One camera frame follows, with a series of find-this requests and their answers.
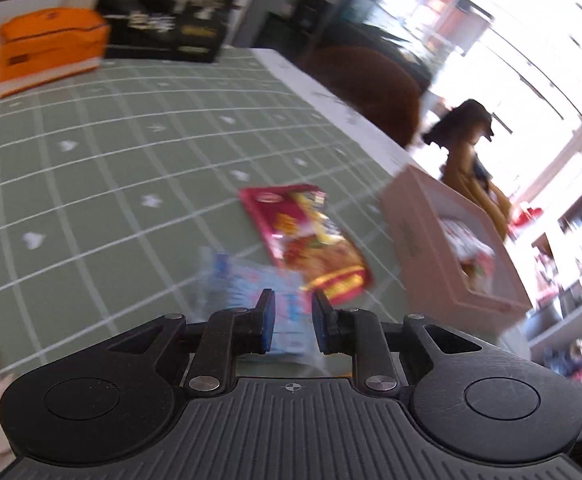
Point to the black standing snack bag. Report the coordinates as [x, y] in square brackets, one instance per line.
[166, 10]

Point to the red spicy snack packet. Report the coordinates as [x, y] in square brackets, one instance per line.
[311, 245]

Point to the brown chair back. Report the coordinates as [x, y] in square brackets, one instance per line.
[366, 90]

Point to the brown plush toy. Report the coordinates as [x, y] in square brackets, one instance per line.
[471, 185]

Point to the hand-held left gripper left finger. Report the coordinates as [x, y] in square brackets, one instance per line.
[266, 321]

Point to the black framed fish tank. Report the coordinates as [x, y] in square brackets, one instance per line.
[376, 15]

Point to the white red snack packet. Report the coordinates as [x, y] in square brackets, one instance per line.
[466, 245]

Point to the red stand fan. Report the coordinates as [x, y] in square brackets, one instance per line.
[525, 216]

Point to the black water dispenser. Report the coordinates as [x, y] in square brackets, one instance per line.
[296, 20]

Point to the pink cardboard box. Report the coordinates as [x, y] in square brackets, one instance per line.
[421, 255]

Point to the orange white box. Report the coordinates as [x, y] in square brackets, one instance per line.
[46, 45]

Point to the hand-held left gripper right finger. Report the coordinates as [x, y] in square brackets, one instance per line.
[321, 324]

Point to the blue white snack packet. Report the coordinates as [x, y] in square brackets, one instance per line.
[241, 280]

